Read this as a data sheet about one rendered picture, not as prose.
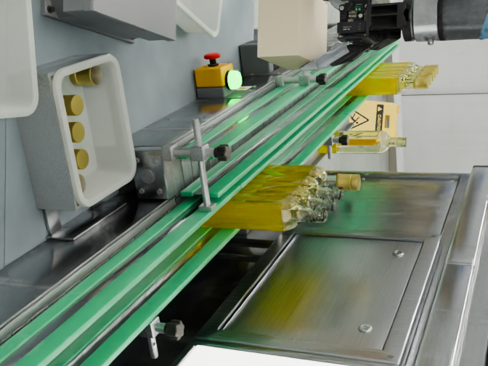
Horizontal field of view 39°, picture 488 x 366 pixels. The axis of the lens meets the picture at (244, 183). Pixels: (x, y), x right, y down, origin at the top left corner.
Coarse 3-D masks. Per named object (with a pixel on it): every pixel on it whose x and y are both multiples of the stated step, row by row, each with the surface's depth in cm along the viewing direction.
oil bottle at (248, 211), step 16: (224, 208) 130; (240, 208) 128; (256, 208) 127; (272, 208) 126; (288, 208) 125; (208, 224) 133; (224, 224) 131; (240, 224) 130; (256, 224) 128; (272, 224) 127; (288, 224) 126
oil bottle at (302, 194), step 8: (248, 184) 138; (256, 184) 138; (264, 184) 137; (240, 192) 134; (248, 192) 134; (256, 192) 133; (264, 192) 133; (272, 192) 132; (280, 192) 131; (288, 192) 131; (296, 192) 131; (304, 192) 131; (304, 200) 130
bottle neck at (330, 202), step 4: (312, 196) 132; (316, 196) 132; (320, 196) 131; (324, 196) 131; (312, 200) 131; (316, 200) 130; (320, 200) 130; (324, 200) 130; (328, 200) 129; (332, 200) 129; (308, 204) 131; (312, 204) 130; (316, 204) 130; (320, 204) 130; (324, 204) 130; (328, 204) 129; (332, 204) 129; (328, 208) 129; (332, 208) 129
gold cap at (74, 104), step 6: (66, 96) 110; (72, 96) 109; (78, 96) 110; (66, 102) 109; (72, 102) 109; (78, 102) 110; (66, 108) 109; (72, 108) 109; (78, 108) 110; (72, 114) 110; (78, 114) 110
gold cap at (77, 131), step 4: (68, 124) 110; (72, 124) 109; (76, 124) 110; (80, 124) 111; (72, 128) 109; (76, 128) 110; (80, 128) 111; (72, 132) 109; (76, 132) 110; (80, 132) 111; (84, 132) 112; (72, 136) 109; (76, 136) 110; (80, 136) 111; (72, 140) 110; (76, 140) 110; (80, 140) 111
